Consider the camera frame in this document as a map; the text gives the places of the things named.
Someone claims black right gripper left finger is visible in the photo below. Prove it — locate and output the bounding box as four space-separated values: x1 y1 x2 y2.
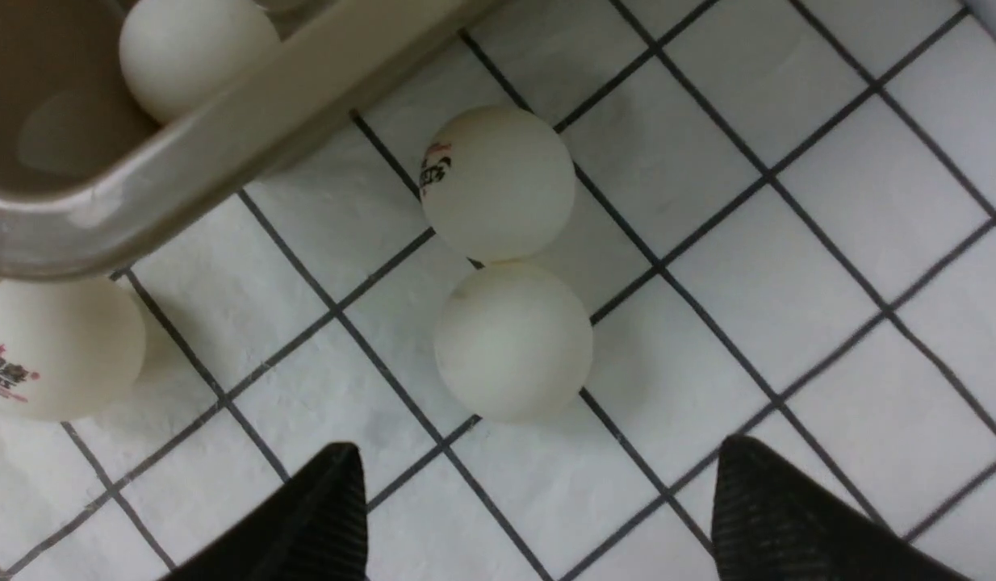
166 442 369 580

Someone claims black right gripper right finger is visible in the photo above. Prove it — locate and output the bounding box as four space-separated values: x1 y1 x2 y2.
711 435 960 580

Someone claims white ping-pong ball with logo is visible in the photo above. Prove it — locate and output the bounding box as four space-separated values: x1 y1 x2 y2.
119 1 282 125
0 278 147 422

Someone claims white grid tablecloth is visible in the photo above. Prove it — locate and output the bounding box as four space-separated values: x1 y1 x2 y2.
0 1 996 580

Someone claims olive plastic bin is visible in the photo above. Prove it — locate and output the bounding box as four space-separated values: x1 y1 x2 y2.
0 1 495 281

